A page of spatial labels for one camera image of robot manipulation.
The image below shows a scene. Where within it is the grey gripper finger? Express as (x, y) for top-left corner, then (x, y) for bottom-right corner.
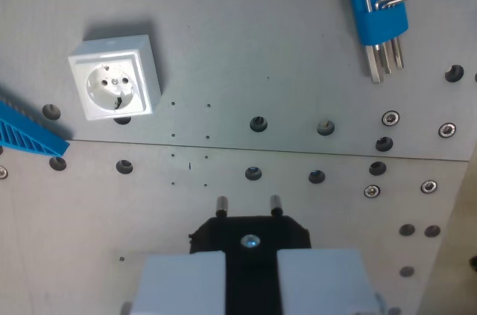
(121, 249), (227, 315)
(276, 247), (402, 315)

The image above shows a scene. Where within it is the slim silver hex key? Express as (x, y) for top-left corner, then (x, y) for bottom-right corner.
(382, 0), (423, 70)

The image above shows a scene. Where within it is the blue ribbed plastic part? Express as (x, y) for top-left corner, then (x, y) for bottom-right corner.
(0, 86), (71, 157)

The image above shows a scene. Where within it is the blue hex key holder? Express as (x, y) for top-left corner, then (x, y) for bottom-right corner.
(339, 0), (410, 46)

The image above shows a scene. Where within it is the black two-pin power plug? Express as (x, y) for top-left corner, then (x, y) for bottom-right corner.
(188, 194), (312, 315)

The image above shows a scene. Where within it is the large silver hex key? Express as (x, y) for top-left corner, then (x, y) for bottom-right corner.
(344, 0), (385, 85)

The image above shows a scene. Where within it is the white wall socket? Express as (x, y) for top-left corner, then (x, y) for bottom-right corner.
(68, 34), (162, 121)

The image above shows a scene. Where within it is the medium silver hex key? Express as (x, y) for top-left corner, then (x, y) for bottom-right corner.
(374, 0), (407, 74)

